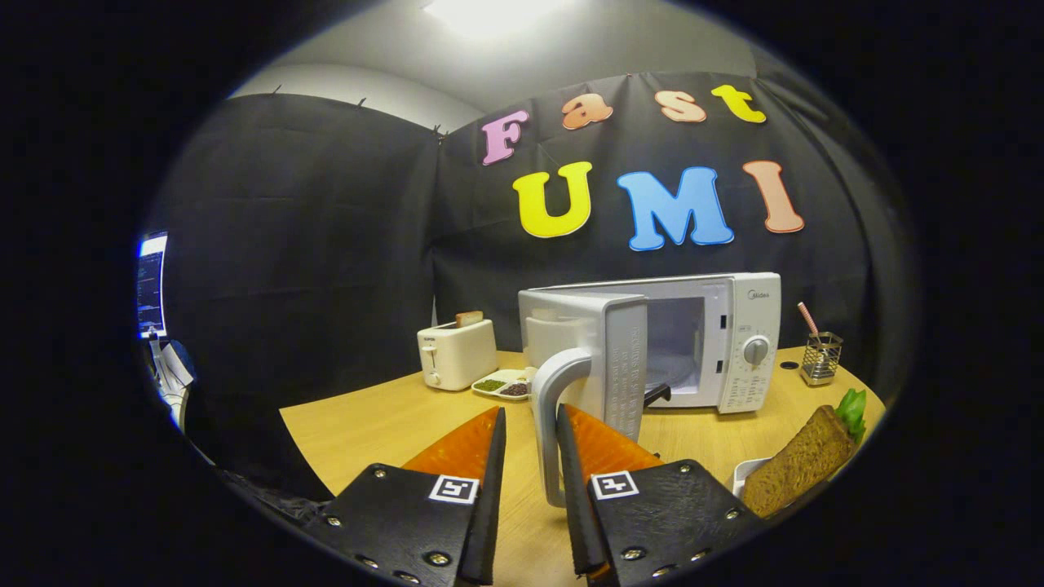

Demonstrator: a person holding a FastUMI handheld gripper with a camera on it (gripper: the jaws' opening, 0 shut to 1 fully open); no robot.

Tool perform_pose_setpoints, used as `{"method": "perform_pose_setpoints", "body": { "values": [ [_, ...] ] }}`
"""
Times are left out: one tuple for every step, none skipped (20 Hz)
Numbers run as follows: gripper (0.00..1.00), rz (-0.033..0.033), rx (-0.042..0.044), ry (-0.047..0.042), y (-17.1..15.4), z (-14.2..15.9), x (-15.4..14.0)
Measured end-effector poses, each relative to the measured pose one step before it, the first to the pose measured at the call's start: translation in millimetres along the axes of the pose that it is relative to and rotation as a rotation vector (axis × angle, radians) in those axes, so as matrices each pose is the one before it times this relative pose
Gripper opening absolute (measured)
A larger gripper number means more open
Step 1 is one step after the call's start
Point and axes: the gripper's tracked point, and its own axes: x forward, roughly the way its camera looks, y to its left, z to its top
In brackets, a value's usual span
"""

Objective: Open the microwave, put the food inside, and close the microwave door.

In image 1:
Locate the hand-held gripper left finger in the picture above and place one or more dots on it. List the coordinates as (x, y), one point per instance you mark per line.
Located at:
(488, 505)

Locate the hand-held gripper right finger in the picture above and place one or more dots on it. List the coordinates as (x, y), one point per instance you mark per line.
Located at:
(575, 505)

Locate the brown bread lettuce sandwich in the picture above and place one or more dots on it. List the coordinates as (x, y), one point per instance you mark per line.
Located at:
(795, 473)

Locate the white microwave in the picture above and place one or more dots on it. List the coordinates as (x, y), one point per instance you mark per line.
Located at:
(734, 314)

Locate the white divided spice plate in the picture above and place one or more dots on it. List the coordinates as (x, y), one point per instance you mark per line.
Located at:
(506, 378)

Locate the white toaster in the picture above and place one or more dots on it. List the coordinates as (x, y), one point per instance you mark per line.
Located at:
(461, 359)

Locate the white square dish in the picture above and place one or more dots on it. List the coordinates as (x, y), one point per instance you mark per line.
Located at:
(746, 474)

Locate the toast slice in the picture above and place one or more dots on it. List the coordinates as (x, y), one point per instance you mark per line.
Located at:
(469, 319)

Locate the metal mesh holder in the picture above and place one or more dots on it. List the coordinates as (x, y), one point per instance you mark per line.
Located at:
(820, 363)

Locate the pink striped straw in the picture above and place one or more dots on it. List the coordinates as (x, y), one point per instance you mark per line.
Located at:
(807, 318)

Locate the black backdrop cloth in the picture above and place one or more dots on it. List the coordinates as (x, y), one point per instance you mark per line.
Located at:
(326, 244)

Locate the computer monitor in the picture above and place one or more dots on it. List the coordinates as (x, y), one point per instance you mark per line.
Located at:
(151, 285)

